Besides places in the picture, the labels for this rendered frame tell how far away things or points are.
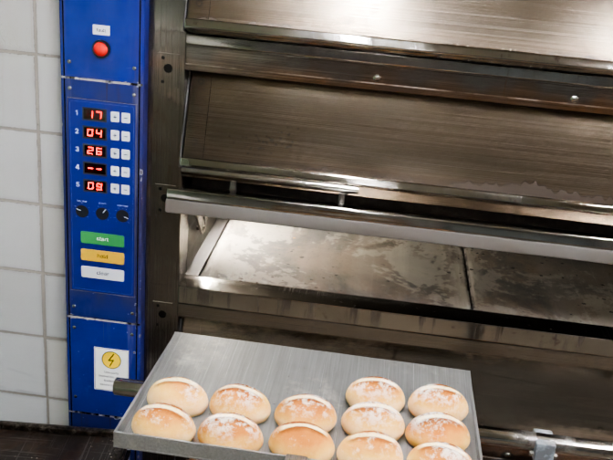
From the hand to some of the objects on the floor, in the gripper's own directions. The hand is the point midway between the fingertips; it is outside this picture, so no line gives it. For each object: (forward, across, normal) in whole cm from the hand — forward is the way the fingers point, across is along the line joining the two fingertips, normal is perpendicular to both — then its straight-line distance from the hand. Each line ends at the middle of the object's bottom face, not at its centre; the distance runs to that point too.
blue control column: (-48, +121, -247) cm, 279 cm away
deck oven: (+49, +120, -250) cm, 282 cm away
